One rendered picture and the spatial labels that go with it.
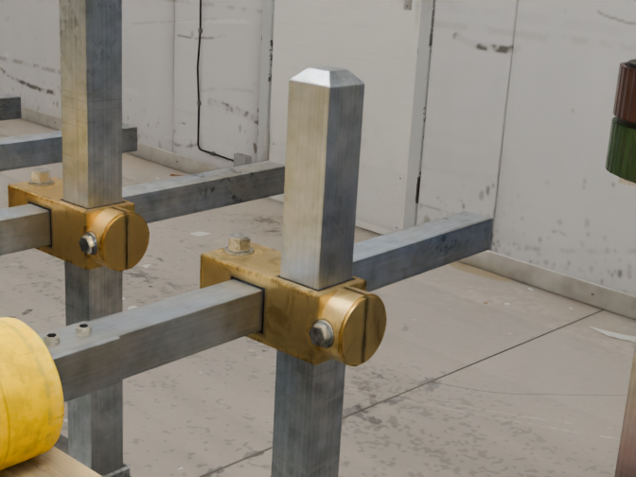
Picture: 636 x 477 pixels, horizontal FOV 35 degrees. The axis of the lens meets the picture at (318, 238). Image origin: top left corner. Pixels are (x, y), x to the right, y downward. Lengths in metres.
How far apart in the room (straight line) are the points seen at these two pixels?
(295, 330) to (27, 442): 0.20
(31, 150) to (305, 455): 0.57
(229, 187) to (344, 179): 0.36
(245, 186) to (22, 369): 0.50
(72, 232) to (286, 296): 0.24
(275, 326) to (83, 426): 0.29
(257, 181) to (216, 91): 3.86
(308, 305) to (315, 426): 0.09
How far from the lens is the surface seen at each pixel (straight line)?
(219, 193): 0.99
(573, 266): 3.66
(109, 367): 0.61
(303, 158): 0.65
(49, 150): 1.16
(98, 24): 0.81
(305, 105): 0.64
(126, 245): 0.83
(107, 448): 0.93
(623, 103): 0.46
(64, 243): 0.86
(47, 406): 0.56
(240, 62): 4.72
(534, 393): 2.90
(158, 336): 0.63
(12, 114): 1.43
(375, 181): 4.17
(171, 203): 0.95
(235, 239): 0.72
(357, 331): 0.66
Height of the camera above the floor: 1.19
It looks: 17 degrees down
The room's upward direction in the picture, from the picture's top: 3 degrees clockwise
